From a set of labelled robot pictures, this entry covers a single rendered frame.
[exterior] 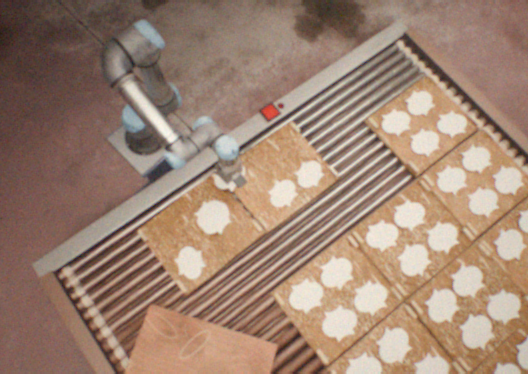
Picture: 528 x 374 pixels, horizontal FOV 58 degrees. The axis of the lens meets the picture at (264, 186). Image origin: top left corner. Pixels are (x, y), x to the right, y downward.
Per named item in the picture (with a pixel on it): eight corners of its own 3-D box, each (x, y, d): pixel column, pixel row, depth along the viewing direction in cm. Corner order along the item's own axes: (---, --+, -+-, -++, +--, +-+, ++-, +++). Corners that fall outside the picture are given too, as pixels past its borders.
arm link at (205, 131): (182, 129, 167) (202, 150, 164) (206, 110, 169) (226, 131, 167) (185, 138, 174) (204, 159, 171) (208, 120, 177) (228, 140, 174)
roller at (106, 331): (97, 332, 189) (93, 332, 184) (440, 83, 234) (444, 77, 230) (103, 343, 188) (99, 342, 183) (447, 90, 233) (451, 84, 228)
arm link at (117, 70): (82, 53, 154) (178, 171, 162) (110, 35, 156) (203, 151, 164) (85, 63, 165) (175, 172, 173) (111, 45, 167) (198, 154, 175)
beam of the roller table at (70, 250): (37, 266, 199) (30, 263, 193) (395, 26, 247) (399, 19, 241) (47, 282, 197) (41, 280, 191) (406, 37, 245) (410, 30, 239)
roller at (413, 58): (71, 292, 194) (67, 290, 189) (412, 55, 239) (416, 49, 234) (77, 302, 193) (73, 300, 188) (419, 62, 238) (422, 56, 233)
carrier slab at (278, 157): (218, 172, 209) (218, 171, 208) (290, 123, 219) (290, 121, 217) (267, 234, 201) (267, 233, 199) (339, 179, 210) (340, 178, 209)
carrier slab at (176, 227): (136, 231, 199) (136, 230, 197) (213, 174, 209) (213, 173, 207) (186, 296, 191) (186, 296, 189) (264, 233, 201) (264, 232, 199)
